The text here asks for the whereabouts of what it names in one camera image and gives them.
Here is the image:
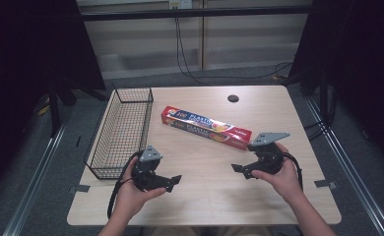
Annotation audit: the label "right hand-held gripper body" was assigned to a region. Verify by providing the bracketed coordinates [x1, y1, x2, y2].
[242, 132, 291, 177]

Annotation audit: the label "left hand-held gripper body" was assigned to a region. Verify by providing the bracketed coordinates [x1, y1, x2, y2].
[131, 145, 170, 193]

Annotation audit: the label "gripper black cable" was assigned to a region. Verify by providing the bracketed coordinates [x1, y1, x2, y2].
[281, 151, 304, 193]
[106, 150, 145, 220]

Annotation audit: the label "red plastic wrap box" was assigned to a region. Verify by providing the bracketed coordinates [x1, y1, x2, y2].
[160, 104, 253, 151]

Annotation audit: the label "metal floor rail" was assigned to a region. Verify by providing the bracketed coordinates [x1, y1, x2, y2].
[302, 96, 384, 236]
[2, 122, 68, 236]

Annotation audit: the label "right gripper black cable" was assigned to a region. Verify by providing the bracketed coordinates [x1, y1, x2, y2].
[281, 151, 304, 193]

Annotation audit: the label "black wire basket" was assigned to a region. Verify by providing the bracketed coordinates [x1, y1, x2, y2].
[84, 87, 155, 181]

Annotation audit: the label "black floor cables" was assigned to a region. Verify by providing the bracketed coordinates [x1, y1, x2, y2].
[302, 88, 339, 142]

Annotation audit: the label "person's left hand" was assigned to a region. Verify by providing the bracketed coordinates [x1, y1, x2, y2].
[113, 155, 168, 224]

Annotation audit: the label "person's right hand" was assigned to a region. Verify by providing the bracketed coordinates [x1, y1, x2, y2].
[250, 142, 304, 205]

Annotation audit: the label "black hanging cable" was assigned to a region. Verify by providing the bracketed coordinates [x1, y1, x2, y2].
[174, 17, 294, 88]

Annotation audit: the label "grey tape piece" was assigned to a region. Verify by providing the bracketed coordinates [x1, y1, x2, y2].
[313, 179, 339, 191]
[66, 184, 92, 195]

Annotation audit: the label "black horizontal bar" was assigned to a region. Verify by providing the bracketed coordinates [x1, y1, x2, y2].
[80, 4, 312, 23]

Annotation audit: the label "white wall socket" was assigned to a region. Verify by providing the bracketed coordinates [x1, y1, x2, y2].
[167, 0, 194, 10]

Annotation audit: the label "black curtain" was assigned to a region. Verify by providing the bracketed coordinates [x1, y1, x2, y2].
[0, 0, 107, 201]
[287, 0, 384, 175]

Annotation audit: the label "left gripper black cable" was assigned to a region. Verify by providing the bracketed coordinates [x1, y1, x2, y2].
[106, 150, 145, 220]

